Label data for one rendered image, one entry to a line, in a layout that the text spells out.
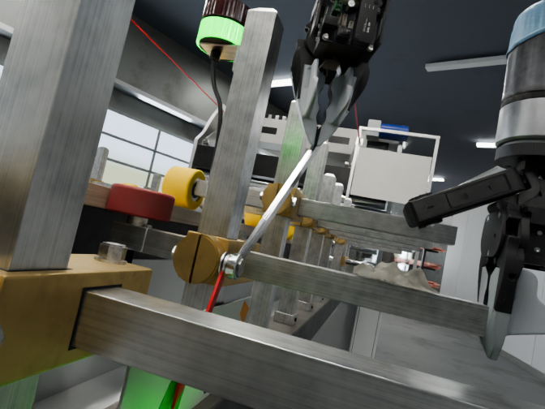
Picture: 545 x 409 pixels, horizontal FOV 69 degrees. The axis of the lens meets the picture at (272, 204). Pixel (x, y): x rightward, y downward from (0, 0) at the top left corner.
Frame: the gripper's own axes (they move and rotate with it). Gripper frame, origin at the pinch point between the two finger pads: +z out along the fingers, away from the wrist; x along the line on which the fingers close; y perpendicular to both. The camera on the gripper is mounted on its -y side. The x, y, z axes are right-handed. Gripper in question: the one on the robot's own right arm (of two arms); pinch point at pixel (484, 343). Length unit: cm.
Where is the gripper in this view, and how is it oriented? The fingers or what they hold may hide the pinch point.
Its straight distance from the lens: 46.9
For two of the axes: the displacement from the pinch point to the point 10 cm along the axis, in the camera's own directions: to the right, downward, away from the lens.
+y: 9.5, 1.6, -2.7
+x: 2.5, 1.3, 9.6
